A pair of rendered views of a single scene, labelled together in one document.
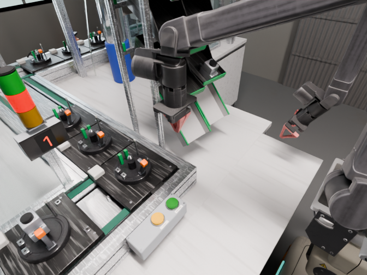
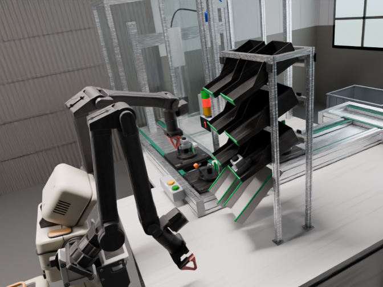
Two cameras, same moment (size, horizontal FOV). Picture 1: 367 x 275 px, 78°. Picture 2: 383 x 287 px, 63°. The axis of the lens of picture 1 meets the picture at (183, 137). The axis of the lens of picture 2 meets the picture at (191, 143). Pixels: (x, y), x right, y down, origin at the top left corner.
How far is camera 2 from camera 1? 173 cm
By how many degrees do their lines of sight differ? 93
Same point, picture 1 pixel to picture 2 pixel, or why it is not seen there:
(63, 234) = (182, 156)
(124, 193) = (194, 172)
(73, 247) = (176, 161)
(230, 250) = not seen: hidden behind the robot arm
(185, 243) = (161, 205)
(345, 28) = not seen: outside the picture
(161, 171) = (200, 185)
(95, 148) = not seen: hidden behind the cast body
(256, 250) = (134, 231)
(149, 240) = (162, 180)
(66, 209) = (198, 158)
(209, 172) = (203, 227)
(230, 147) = (224, 249)
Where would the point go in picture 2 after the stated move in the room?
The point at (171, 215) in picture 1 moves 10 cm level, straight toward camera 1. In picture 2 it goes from (169, 187) to (153, 187)
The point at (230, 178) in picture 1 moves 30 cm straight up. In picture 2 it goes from (189, 237) to (179, 183)
